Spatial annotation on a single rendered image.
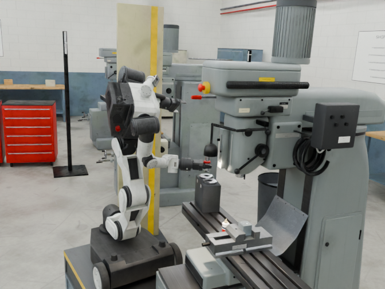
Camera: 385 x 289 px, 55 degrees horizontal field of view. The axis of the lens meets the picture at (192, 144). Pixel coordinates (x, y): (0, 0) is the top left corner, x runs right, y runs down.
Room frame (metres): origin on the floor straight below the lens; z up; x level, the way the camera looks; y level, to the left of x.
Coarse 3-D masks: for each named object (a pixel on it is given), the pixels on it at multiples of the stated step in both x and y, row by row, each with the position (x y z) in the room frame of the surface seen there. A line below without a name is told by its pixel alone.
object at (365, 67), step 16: (0, 32) 9.52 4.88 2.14; (368, 32) 6.56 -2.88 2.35; (384, 32) 6.26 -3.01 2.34; (0, 48) 9.51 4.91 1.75; (368, 48) 6.51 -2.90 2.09; (384, 48) 6.21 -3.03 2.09; (368, 64) 6.46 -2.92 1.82; (384, 64) 6.16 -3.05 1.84; (352, 80) 6.74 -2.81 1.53; (368, 80) 6.41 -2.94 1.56; (384, 80) 6.11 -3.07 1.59
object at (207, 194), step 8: (200, 176) 2.38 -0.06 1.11; (208, 176) 2.38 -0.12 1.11; (200, 184) 2.31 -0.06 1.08; (208, 184) 2.26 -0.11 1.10; (216, 184) 2.27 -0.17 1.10; (200, 192) 2.30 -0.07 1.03; (208, 192) 2.24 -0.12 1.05; (216, 192) 2.25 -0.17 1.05; (200, 200) 2.28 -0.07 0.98; (208, 200) 2.24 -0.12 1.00; (216, 200) 2.25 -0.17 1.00; (200, 208) 2.27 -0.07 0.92; (208, 208) 2.24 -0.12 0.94; (216, 208) 2.25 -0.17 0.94
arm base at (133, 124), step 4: (148, 116) 2.10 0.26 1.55; (152, 116) 2.11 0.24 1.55; (132, 120) 2.01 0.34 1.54; (156, 120) 2.04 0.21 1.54; (132, 124) 1.99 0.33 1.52; (136, 124) 1.99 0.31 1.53; (156, 124) 2.03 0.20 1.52; (132, 128) 2.00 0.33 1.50; (136, 128) 1.98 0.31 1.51; (156, 128) 2.03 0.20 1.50; (132, 132) 2.01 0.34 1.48; (136, 132) 1.98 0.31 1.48; (156, 132) 2.05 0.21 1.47
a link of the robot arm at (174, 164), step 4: (172, 160) 2.37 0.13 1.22; (176, 160) 2.37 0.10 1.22; (180, 160) 2.37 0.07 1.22; (184, 160) 2.37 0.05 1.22; (168, 164) 2.38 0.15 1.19; (172, 164) 2.36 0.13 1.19; (176, 164) 2.36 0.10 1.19; (180, 164) 2.35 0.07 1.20; (168, 168) 2.37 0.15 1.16; (172, 168) 2.35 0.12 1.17; (176, 168) 2.35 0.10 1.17; (180, 168) 2.36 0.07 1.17; (168, 172) 2.36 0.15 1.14; (172, 172) 2.35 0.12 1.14; (176, 172) 2.36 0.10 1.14
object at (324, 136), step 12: (324, 108) 1.67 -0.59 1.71; (336, 108) 1.68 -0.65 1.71; (348, 108) 1.70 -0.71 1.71; (324, 120) 1.66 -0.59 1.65; (336, 120) 1.68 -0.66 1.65; (348, 120) 1.71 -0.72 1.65; (312, 132) 1.72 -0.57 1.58; (324, 132) 1.66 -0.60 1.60; (336, 132) 1.68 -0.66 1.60; (348, 132) 1.71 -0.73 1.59; (312, 144) 1.71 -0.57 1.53; (324, 144) 1.66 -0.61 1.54; (336, 144) 1.69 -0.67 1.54; (348, 144) 1.72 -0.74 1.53
